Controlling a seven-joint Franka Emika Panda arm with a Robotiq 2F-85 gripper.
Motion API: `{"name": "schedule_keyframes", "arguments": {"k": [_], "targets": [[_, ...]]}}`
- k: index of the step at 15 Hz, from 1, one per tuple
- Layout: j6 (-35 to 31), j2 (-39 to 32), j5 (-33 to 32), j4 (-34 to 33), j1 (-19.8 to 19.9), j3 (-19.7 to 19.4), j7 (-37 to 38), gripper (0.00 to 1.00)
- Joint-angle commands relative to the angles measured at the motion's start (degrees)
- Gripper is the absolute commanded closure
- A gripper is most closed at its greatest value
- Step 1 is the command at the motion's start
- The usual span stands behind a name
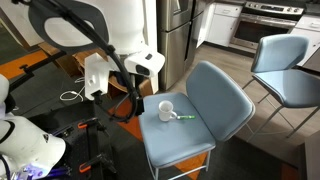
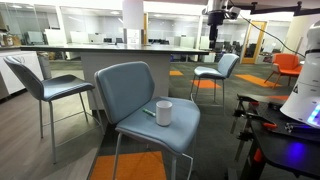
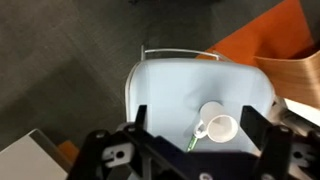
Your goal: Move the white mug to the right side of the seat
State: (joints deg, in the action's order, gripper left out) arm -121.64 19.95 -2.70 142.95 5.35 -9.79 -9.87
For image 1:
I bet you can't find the white cable on floor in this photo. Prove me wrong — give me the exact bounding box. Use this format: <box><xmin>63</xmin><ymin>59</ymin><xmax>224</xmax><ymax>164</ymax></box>
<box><xmin>59</xmin><ymin>76</ymin><xmax>88</xmax><ymax>103</ymax></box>

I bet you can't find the orange handled black clamp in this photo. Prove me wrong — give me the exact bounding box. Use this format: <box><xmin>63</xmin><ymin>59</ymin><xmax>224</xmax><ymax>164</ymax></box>
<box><xmin>78</xmin><ymin>152</ymin><xmax>118</xmax><ymax>175</ymax></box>
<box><xmin>77</xmin><ymin>116</ymin><xmax>108</xmax><ymax>133</ymax></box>

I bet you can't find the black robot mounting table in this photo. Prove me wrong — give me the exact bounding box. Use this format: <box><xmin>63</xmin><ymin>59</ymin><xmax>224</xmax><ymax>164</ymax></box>
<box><xmin>27</xmin><ymin>99</ymin><xmax>118</xmax><ymax>180</ymax></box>

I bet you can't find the white mug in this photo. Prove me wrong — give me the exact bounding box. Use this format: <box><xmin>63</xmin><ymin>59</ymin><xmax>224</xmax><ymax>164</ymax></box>
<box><xmin>157</xmin><ymin>100</ymin><xmax>178</xmax><ymax>123</ymax></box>

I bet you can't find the green marker pen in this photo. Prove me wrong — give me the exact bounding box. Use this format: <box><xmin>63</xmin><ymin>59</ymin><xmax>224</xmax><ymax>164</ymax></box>
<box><xmin>176</xmin><ymin>114</ymin><xmax>196</xmax><ymax>121</ymax></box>

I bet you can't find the stainless steel refrigerator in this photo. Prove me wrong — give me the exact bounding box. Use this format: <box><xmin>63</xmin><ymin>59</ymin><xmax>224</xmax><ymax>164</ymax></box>
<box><xmin>156</xmin><ymin>0</ymin><xmax>208</xmax><ymax>92</ymax></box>

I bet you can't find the black stand bar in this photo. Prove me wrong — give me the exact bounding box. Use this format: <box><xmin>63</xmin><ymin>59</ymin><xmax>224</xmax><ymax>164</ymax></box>
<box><xmin>9</xmin><ymin>50</ymin><xmax>68</xmax><ymax>91</ymax></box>

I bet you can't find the white kitchen cabinet with open door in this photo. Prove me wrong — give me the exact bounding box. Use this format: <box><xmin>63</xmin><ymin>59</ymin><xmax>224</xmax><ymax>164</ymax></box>
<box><xmin>196</xmin><ymin>1</ymin><xmax>244</xmax><ymax>49</ymax></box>

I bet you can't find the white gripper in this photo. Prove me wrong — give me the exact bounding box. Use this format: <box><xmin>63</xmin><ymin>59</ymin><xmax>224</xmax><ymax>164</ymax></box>
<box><xmin>84</xmin><ymin>52</ymin><xmax>111</xmax><ymax>106</ymax></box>

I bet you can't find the blue chair with steel legs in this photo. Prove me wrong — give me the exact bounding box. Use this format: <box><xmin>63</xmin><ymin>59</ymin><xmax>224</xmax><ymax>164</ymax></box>
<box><xmin>242</xmin><ymin>33</ymin><xmax>320</xmax><ymax>142</ymax></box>
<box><xmin>137</xmin><ymin>60</ymin><xmax>257</xmax><ymax>180</ymax></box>

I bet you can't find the stainless steel oven range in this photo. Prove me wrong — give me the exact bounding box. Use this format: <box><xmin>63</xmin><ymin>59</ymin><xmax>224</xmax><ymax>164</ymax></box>
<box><xmin>229</xmin><ymin>0</ymin><xmax>306</xmax><ymax>51</ymax></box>

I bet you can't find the white kitchen cabinet with drawer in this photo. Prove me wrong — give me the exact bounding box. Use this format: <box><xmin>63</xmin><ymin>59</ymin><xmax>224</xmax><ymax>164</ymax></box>
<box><xmin>289</xmin><ymin>14</ymin><xmax>320</xmax><ymax>68</ymax></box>

